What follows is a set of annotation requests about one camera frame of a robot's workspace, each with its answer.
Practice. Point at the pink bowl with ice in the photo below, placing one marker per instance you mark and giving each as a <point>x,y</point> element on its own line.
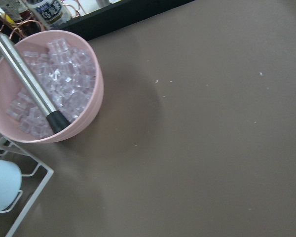
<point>68,71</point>

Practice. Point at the labelled bottle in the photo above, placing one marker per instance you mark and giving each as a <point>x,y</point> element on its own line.
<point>51,13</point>

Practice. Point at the blue plastic cup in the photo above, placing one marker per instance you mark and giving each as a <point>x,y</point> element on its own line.
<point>10,183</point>

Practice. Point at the metal tongs handle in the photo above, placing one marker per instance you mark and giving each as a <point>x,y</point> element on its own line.
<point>54,117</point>

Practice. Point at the white wire cup rack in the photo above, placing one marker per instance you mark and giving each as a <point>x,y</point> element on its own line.
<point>35,176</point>

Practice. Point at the copper wire bottle rack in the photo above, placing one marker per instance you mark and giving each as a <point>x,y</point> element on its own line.
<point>18,21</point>

